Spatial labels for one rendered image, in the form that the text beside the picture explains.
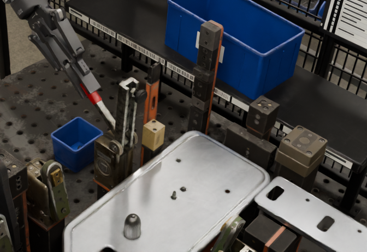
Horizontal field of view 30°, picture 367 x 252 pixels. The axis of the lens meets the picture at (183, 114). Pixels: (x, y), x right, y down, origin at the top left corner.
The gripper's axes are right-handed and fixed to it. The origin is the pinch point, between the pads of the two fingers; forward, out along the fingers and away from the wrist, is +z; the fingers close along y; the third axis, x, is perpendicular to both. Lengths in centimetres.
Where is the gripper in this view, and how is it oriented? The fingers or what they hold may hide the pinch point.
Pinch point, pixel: (82, 79)
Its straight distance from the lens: 140.0
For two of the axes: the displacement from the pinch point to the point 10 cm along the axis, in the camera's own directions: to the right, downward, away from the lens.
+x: 6.2, -4.6, 6.3
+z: 5.5, 8.3, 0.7
